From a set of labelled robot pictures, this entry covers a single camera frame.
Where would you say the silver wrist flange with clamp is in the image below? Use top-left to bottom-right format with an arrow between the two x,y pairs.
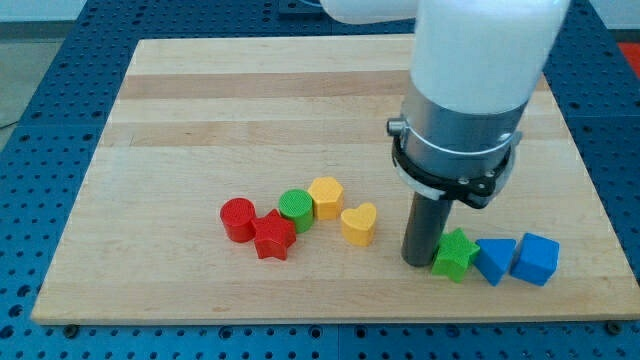
387,84 -> 526,209

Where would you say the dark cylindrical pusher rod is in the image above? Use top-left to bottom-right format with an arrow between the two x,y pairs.
401,193 -> 453,267

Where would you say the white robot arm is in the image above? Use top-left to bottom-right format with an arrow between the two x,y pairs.
320,0 -> 570,267

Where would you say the yellow heart block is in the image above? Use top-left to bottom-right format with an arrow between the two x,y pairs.
341,202 -> 377,247

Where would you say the blue triangle block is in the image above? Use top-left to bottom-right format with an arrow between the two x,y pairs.
474,239 -> 516,286

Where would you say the green star block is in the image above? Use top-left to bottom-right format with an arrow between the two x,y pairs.
431,228 -> 480,283

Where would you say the yellow hexagon block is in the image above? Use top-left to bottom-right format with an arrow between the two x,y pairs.
307,177 -> 344,220

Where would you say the blue cube block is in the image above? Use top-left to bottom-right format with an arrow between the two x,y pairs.
510,233 -> 560,286

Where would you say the green cylinder block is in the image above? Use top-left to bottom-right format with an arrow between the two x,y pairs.
278,189 -> 314,233

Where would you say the red star block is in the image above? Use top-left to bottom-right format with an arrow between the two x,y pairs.
252,209 -> 296,261

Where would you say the red cylinder block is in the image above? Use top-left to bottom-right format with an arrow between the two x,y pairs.
219,197 -> 256,243

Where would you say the wooden board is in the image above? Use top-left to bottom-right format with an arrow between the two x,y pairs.
31,35 -> 639,325

